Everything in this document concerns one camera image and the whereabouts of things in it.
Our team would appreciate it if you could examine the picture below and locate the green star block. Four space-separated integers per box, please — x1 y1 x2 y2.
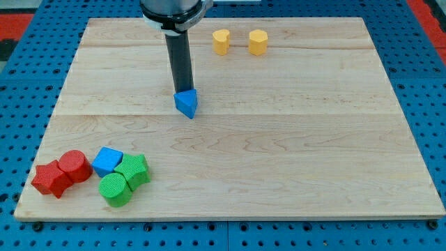
114 153 151 191

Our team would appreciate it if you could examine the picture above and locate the blue triangle block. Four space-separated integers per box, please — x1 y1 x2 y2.
174 89 198 119

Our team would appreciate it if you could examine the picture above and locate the red cylinder block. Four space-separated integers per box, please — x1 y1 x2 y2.
59 150 93 183

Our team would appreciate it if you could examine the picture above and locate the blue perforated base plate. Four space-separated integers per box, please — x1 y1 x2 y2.
1 0 445 250

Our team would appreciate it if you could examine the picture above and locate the red star block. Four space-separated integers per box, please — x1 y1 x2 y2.
31 160 74 199

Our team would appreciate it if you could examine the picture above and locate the yellow heart block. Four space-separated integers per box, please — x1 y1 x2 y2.
212 29 230 56

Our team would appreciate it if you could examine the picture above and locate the wooden board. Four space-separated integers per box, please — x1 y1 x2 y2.
15 17 445 222

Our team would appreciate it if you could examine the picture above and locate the yellow hexagon block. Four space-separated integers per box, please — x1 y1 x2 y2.
248 29 268 56

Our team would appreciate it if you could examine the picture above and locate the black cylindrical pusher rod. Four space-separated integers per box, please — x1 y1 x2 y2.
165 31 194 93

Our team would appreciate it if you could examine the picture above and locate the blue cube block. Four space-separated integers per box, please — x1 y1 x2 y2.
91 147 123 178

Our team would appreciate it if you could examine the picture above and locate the green cylinder block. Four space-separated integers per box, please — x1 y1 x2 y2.
98 173 132 208

